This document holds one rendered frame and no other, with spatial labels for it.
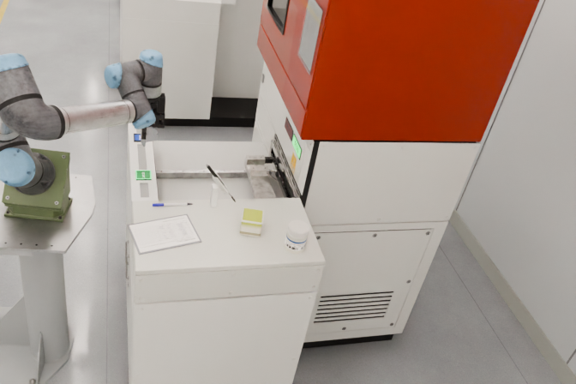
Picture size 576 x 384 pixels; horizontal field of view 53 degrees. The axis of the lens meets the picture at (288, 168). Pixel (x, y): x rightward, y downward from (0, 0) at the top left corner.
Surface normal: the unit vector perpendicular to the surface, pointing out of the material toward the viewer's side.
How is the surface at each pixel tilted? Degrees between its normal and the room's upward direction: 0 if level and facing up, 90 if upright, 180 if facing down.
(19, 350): 0
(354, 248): 90
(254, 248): 0
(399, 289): 90
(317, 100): 90
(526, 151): 90
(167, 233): 0
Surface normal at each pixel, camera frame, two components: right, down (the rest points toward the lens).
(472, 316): 0.17, -0.81
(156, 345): 0.23, 0.58
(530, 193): -0.96, 0.00
